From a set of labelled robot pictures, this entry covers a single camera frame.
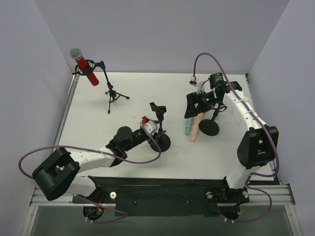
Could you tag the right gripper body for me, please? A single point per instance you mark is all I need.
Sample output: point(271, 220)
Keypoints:
point(197, 103)

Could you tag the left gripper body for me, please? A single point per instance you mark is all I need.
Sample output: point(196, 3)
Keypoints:
point(152, 137)

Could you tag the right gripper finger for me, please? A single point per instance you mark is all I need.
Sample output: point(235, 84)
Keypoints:
point(191, 112)
point(192, 101)

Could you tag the black round-base stand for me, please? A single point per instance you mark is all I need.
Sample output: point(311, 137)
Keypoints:
point(209, 126)
point(163, 139)

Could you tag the mint green toy microphone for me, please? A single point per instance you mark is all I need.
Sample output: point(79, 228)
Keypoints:
point(188, 125)

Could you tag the black tripod microphone stand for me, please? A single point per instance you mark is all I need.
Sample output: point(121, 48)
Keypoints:
point(113, 95)

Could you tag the red glitter microphone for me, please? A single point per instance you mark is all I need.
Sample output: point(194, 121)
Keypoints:
point(83, 65)

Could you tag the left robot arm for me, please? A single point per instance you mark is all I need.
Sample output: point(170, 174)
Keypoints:
point(59, 173)

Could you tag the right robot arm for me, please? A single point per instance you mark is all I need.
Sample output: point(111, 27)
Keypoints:
point(258, 145)

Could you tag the black round-base stand front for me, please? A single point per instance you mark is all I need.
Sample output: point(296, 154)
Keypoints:
point(209, 126)

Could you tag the peach toy microphone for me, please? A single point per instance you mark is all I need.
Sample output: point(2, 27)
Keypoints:
point(195, 128)

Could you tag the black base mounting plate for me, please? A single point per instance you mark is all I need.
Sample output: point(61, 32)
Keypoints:
point(167, 197)

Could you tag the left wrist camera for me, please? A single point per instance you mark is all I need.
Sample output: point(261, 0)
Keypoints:
point(149, 126)

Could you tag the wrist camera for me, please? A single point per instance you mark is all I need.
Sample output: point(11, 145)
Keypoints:
point(198, 84)
point(149, 126)

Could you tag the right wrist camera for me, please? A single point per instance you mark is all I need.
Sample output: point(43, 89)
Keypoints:
point(198, 84)

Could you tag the aluminium frame rail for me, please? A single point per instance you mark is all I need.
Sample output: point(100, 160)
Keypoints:
point(280, 194)

